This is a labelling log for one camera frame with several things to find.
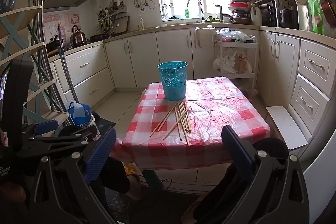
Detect wall utensil rack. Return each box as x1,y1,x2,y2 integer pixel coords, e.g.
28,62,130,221
98,0,128,30

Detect white cabinet door hanger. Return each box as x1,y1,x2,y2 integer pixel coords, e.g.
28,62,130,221
194,27,216,49

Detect red white checkered tablecloth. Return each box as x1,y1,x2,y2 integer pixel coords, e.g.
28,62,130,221
110,76,271,170

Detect pile of wooden chopsticks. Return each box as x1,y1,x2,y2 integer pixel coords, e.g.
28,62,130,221
150,101,192,146

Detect white rolling cart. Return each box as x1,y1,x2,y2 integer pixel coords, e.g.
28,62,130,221
215,28,258,94

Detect chrome sink faucet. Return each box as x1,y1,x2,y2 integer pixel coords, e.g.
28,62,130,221
187,0,205,24

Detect black rice cooker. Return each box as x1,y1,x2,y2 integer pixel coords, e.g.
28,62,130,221
279,9,299,30

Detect steel kettle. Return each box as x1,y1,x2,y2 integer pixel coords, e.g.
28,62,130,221
70,25,87,46

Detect person's leg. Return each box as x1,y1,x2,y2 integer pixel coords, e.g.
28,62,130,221
101,156,144,201

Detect stack of pots and bowls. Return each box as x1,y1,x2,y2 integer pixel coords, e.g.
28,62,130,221
223,0,254,25

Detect teal perforated plastic basket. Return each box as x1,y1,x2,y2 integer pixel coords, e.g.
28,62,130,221
157,61,188,101

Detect white step stool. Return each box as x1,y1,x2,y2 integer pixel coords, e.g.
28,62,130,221
266,106,308,150

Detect red pan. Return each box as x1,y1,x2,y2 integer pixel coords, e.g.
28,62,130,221
321,0,336,27

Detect green packet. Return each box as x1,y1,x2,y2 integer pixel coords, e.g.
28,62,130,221
305,0,326,35

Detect metal pole mop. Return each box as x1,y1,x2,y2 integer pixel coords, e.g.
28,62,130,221
57,25,80,104

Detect white thermos jug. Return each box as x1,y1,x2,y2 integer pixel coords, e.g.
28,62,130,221
294,0,310,31

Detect person's left hand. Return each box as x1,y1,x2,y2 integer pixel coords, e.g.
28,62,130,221
0,182,27,205

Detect white base cabinet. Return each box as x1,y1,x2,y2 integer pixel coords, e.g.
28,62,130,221
259,27,336,136
49,42,116,112
104,27,219,89

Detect tan plastic bag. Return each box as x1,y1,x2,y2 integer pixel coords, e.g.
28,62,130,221
235,53,253,74

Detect teal wooden folding shelf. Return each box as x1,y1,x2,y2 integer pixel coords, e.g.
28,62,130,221
0,6,69,133

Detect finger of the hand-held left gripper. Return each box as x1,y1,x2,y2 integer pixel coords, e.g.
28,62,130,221
16,126,98,160
22,119,59,138

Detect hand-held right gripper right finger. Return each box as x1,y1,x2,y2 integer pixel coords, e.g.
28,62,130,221
222,125,309,224

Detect blue plastic bag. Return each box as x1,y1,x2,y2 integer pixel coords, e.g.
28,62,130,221
67,101,95,133

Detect black countertop oven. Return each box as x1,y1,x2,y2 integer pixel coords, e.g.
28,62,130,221
259,0,279,28

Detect black wok wooden handle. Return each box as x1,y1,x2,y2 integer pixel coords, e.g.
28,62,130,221
46,39,62,56

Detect clear plastic bags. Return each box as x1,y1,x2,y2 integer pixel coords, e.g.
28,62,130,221
216,28,256,43

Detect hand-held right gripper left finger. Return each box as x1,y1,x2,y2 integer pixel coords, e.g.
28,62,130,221
28,127,117,224

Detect pink wall stickers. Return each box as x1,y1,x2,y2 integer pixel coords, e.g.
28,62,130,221
43,13,80,42

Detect black cable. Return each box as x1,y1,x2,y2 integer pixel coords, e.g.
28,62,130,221
139,174,174,193

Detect white plastic bag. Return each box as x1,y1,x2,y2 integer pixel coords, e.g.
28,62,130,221
213,52,237,75

